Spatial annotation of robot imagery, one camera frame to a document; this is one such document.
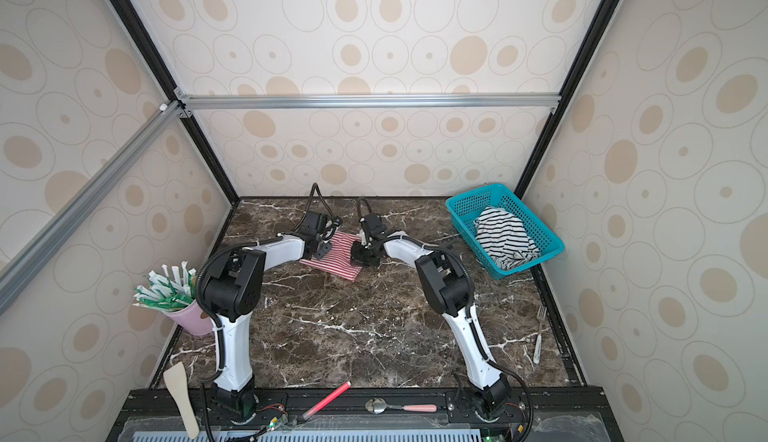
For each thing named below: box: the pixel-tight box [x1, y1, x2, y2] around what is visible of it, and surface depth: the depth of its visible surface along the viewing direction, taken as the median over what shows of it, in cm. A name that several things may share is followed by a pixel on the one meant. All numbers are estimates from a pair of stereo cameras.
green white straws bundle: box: [132, 260, 197, 312], surface depth 76 cm
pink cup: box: [163, 299, 214, 335], surface depth 82 cm
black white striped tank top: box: [474, 206, 541, 270], surface depth 105 cm
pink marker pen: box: [302, 381, 352, 421], surface depth 76 cm
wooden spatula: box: [163, 361, 199, 440], surface depth 78 cm
